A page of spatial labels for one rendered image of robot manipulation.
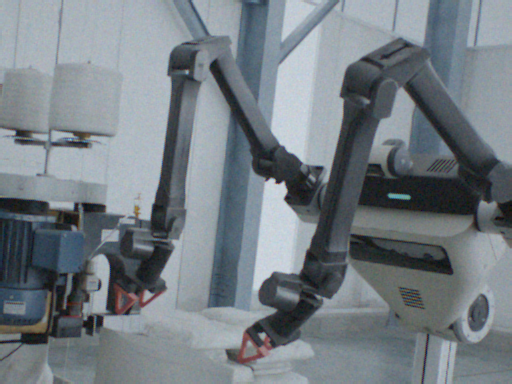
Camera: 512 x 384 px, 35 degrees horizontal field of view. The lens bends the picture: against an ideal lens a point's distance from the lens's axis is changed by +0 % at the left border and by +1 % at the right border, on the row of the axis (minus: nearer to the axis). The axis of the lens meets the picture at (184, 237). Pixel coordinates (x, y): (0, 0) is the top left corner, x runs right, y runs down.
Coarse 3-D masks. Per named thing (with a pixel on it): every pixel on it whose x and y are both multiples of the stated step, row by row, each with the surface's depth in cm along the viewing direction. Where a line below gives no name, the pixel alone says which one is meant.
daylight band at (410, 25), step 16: (352, 0) 917; (368, 0) 936; (384, 0) 956; (400, 0) 977; (416, 0) 1000; (496, 0) 987; (368, 16) 940; (384, 16) 960; (400, 16) 981; (416, 16) 1003; (496, 16) 986; (400, 32) 985; (416, 32) 1007; (480, 32) 1000; (496, 32) 985
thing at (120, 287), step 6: (120, 282) 194; (126, 282) 194; (132, 282) 195; (120, 288) 193; (126, 288) 192; (120, 294) 195; (126, 294) 192; (132, 294) 193; (132, 300) 191; (126, 306) 194; (120, 312) 196
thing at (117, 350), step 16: (112, 336) 206; (128, 336) 206; (144, 336) 204; (112, 352) 206; (128, 352) 196; (144, 352) 190; (160, 352) 187; (176, 352) 198; (192, 352) 193; (96, 368) 212; (112, 368) 205; (128, 368) 195; (144, 368) 190; (160, 368) 187; (176, 368) 184; (192, 368) 183; (208, 368) 181; (224, 368) 178
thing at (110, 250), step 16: (64, 208) 227; (80, 224) 210; (96, 224) 213; (112, 224) 216; (128, 224) 220; (144, 224) 224; (96, 240) 214; (112, 256) 221; (112, 272) 225; (112, 288) 225; (112, 304) 225
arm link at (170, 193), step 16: (192, 64) 183; (208, 64) 184; (176, 80) 186; (192, 80) 185; (176, 96) 186; (192, 96) 187; (176, 112) 187; (192, 112) 188; (176, 128) 187; (192, 128) 189; (176, 144) 188; (176, 160) 188; (160, 176) 191; (176, 176) 189; (160, 192) 191; (176, 192) 190; (160, 208) 194; (176, 208) 190; (160, 224) 191
